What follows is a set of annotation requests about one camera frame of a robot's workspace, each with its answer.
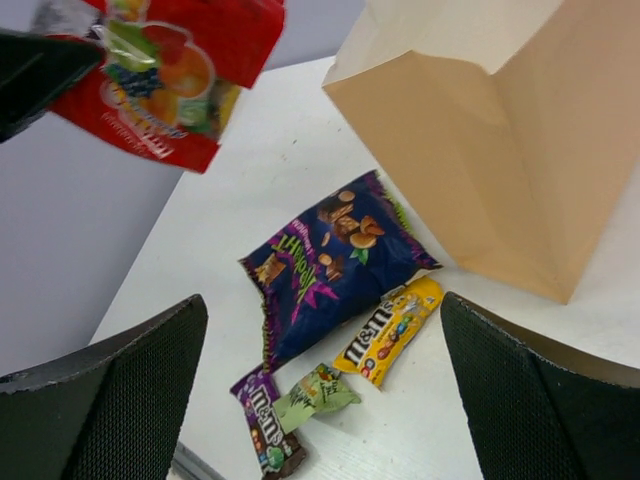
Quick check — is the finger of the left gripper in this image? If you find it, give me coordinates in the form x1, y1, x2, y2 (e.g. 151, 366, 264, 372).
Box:
1, 29, 102, 142

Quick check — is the brown paper bag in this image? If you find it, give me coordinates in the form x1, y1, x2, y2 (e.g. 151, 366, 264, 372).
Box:
323, 1, 639, 303

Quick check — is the purple M&M's packet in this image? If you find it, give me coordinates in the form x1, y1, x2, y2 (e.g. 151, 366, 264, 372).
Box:
230, 365, 307, 480

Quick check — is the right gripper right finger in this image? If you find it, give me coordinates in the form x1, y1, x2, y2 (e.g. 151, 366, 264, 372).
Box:
440, 292, 639, 479

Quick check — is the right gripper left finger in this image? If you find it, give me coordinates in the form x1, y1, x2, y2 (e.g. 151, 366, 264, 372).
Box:
1, 294, 208, 479

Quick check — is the green snack packet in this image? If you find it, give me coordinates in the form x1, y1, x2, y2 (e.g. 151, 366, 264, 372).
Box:
273, 363, 361, 434

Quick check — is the yellow M&M's packet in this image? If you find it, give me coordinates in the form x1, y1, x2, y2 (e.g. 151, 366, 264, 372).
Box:
333, 276, 444, 388

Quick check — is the blue purple snack bag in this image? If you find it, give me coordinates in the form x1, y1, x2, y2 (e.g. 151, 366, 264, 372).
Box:
239, 170, 441, 372

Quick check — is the red fruit snack bag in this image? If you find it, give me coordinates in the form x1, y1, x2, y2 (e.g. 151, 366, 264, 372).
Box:
31, 0, 286, 173

